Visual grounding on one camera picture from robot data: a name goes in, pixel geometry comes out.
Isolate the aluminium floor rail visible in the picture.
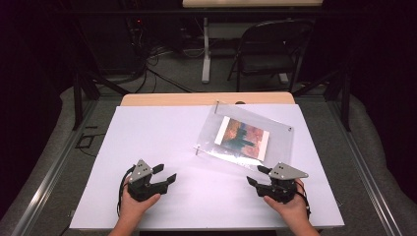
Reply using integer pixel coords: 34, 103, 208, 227
10, 97, 99, 236
327, 97, 403, 236

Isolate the colourful painting print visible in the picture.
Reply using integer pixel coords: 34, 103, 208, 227
213, 115, 270, 162

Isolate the person's left hand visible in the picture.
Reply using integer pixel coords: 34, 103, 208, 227
118, 185, 162, 221

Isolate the black folding chair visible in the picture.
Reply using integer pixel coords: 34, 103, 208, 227
227, 18, 316, 93

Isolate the bundle of floor cables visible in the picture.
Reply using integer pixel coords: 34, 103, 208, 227
123, 19, 195, 94

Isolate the pale desk top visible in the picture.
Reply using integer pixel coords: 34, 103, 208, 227
182, 0, 325, 9

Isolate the white table sheet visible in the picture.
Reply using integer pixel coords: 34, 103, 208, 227
69, 103, 345, 230

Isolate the black metal stand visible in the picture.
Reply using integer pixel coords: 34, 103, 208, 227
72, 69, 131, 132
292, 64, 353, 133

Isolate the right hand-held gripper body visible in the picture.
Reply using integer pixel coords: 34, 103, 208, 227
255, 161, 310, 205

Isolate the white desk leg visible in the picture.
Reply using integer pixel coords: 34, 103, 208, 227
201, 17, 211, 85

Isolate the light wooden table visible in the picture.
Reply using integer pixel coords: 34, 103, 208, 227
120, 91, 296, 107

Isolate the clear acrylic photo frame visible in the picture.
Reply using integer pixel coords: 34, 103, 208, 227
194, 100, 295, 172

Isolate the person's right hand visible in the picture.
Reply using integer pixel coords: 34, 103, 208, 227
263, 178, 311, 224

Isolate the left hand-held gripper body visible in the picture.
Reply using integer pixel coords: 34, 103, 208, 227
127, 158, 170, 203

